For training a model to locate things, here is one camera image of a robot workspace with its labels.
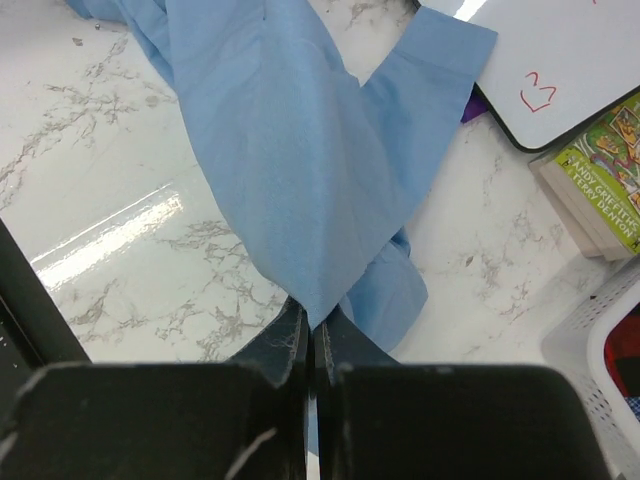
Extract red black plaid shirt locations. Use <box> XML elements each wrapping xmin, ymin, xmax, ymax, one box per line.
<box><xmin>604</xmin><ymin>309</ymin><xmax>639</xmax><ymax>398</ymax></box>

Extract green paperback book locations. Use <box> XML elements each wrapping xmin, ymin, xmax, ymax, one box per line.
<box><xmin>529</xmin><ymin>94</ymin><xmax>639</xmax><ymax>261</ymax></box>

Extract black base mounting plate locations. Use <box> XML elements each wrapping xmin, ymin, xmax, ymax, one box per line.
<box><xmin>1</xmin><ymin>225</ymin><xmax>89</xmax><ymax>409</ymax></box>

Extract white plastic basket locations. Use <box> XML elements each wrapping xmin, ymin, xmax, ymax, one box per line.
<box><xmin>541</xmin><ymin>258</ymin><xmax>639</xmax><ymax>479</ymax></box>

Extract blue checkered cloth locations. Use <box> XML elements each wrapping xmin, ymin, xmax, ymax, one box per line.
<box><xmin>626</xmin><ymin>397</ymin><xmax>640</xmax><ymax>418</ymax></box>

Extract purple marker cap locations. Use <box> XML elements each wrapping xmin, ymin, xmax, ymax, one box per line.
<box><xmin>461</xmin><ymin>93</ymin><xmax>488</xmax><ymax>124</ymax></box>

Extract light blue long sleeve shirt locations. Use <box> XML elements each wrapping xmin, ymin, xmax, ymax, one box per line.
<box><xmin>72</xmin><ymin>1</ymin><xmax>497</xmax><ymax>351</ymax></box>

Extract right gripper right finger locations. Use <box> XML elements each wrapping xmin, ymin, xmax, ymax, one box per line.
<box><xmin>313</xmin><ymin>310</ymin><xmax>610</xmax><ymax>479</ymax></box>

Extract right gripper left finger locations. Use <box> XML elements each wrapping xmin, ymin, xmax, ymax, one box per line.
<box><xmin>1</xmin><ymin>300</ymin><xmax>309</xmax><ymax>479</ymax></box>

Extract white dry-erase board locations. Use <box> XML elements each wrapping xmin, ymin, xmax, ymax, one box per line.
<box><xmin>426</xmin><ymin>0</ymin><xmax>639</xmax><ymax>153</ymax></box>

